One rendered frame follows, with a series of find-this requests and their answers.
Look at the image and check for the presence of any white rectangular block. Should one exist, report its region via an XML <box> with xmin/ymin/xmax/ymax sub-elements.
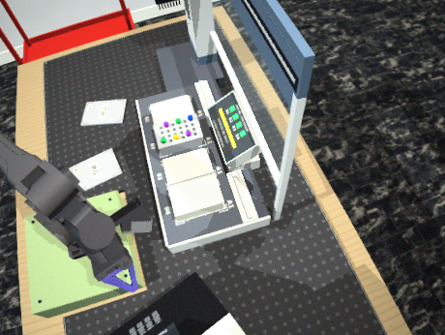
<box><xmin>168</xmin><ymin>174</ymin><xmax>226</xmax><ymax>223</ymax></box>

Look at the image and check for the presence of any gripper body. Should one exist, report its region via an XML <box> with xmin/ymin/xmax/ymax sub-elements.
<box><xmin>77</xmin><ymin>242</ymin><xmax>134</xmax><ymax>282</ymax></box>

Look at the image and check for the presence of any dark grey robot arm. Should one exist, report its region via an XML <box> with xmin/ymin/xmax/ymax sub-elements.
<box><xmin>0</xmin><ymin>132</ymin><xmax>153</xmax><ymax>261</ymax></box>

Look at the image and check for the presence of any white well plate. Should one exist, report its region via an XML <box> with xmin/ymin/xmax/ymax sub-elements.
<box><xmin>163</xmin><ymin>148</ymin><xmax>215</xmax><ymax>187</ymax></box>
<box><xmin>150</xmin><ymin>95</ymin><xmax>194</xmax><ymax>125</ymax></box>

